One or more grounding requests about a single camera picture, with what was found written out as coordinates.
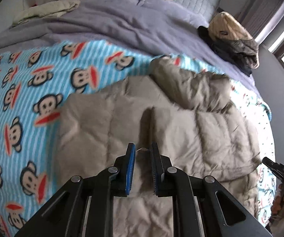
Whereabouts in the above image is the beige puffer jacket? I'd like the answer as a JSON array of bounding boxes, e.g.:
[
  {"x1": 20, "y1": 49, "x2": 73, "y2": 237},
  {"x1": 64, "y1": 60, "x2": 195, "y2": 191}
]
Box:
[{"x1": 54, "y1": 58, "x2": 260, "y2": 236}]

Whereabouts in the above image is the tan and black clothes pile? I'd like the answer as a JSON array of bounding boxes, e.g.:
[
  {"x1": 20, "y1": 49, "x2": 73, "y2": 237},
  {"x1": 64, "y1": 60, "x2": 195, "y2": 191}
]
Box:
[{"x1": 198, "y1": 11, "x2": 259, "y2": 76}]

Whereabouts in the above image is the right hand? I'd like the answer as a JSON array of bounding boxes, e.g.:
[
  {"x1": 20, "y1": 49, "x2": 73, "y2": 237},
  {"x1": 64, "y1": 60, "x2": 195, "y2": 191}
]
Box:
[{"x1": 270, "y1": 183, "x2": 284, "y2": 224}]

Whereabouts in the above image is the blue monkey print blanket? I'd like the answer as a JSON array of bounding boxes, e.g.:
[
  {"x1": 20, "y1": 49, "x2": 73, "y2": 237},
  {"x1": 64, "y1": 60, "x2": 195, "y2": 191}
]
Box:
[{"x1": 0, "y1": 40, "x2": 274, "y2": 236}]

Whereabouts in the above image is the purple duvet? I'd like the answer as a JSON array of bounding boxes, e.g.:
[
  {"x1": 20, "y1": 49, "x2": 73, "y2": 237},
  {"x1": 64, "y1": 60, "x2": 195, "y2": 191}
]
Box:
[{"x1": 0, "y1": 0, "x2": 256, "y2": 91}]

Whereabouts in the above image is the cream folded garment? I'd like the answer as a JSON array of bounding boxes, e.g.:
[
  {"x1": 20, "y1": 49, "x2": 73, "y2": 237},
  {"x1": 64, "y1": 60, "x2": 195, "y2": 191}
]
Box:
[{"x1": 12, "y1": 0, "x2": 80, "y2": 26}]

